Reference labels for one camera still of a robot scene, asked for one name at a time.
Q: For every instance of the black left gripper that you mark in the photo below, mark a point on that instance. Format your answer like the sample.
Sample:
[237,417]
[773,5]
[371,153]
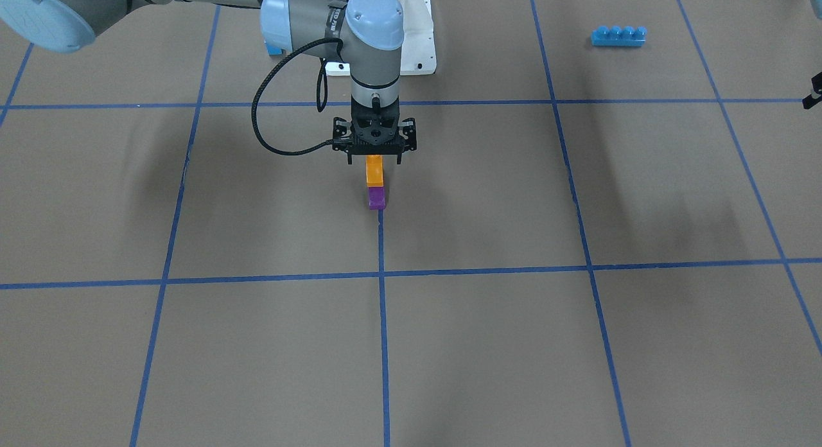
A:
[814,92]

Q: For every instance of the purple trapezoid block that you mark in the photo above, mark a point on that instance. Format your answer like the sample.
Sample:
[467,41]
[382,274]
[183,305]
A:
[377,198]

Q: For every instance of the long blue toy block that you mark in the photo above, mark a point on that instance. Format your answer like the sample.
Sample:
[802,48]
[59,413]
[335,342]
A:
[617,36]

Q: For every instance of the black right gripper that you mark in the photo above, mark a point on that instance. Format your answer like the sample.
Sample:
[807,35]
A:
[407,133]

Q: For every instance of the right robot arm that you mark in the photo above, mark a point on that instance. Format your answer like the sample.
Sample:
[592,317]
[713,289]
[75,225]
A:
[65,26]

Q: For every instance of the orange trapezoid block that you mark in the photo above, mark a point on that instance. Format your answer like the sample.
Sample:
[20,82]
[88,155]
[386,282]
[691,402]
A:
[374,171]

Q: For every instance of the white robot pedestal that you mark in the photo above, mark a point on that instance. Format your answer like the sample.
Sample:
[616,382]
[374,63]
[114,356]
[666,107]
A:
[417,42]

